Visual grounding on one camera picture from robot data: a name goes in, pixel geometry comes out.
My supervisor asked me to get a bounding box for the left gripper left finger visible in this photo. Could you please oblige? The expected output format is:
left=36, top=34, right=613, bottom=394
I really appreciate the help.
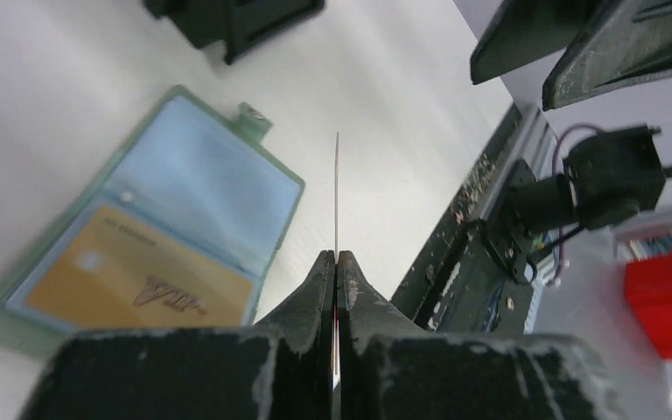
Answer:
left=20, top=251, right=336, bottom=419

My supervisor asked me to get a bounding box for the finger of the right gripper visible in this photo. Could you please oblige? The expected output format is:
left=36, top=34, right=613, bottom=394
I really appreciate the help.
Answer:
left=542, top=1, right=672, bottom=110
left=470, top=0, right=599, bottom=85

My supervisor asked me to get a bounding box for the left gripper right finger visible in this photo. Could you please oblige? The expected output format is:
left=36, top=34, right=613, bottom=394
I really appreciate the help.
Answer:
left=337, top=251, right=626, bottom=419

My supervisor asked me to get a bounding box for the green card holder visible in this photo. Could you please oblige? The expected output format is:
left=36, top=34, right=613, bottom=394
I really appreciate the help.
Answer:
left=0, top=85, right=305, bottom=360

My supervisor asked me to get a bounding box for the gold credit card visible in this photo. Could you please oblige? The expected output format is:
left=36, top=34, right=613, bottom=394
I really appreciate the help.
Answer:
left=24, top=206, right=254, bottom=328
left=332, top=132, right=341, bottom=388

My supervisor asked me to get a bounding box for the black card box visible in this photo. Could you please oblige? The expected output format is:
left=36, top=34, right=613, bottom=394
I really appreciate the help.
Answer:
left=143, top=0, right=326, bottom=65

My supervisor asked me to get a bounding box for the red box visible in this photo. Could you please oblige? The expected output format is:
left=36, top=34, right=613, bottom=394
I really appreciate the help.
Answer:
left=624, top=250, right=672, bottom=360

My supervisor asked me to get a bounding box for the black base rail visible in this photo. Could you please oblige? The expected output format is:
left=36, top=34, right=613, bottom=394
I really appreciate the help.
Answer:
left=390, top=105, right=554, bottom=334

